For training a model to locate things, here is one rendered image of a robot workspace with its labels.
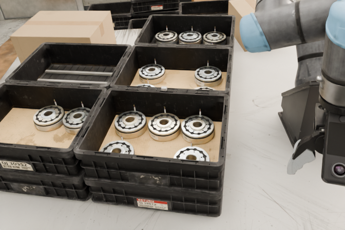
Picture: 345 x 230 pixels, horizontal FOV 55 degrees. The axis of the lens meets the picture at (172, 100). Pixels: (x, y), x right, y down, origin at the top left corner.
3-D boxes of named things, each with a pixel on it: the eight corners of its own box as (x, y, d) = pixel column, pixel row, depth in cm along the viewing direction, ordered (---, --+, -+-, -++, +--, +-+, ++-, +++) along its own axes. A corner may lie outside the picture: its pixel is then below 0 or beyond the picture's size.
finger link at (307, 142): (306, 161, 64) (340, 138, 58) (306, 168, 63) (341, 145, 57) (286, 149, 63) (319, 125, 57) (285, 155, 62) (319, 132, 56)
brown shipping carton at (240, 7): (285, 45, 169) (290, 16, 160) (244, 52, 168) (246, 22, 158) (264, 22, 193) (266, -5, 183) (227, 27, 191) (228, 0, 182)
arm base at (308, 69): (337, 86, 114) (333, 58, 115) (351, 79, 100) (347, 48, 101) (291, 90, 117) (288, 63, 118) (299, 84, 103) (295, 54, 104)
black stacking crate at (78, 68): (136, 69, 140) (132, 45, 134) (114, 114, 118) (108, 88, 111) (51, 65, 148) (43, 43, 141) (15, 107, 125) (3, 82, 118)
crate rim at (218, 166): (229, 99, 104) (229, 93, 103) (223, 173, 81) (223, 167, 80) (109, 93, 112) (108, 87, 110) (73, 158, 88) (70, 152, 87)
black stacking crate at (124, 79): (231, 73, 133) (232, 48, 126) (227, 121, 110) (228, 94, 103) (137, 69, 140) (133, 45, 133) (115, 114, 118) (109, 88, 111)
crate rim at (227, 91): (232, 52, 127) (233, 46, 126) (229, 99, 104) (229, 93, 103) (133, 49, 135) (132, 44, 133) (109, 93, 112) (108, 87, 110)
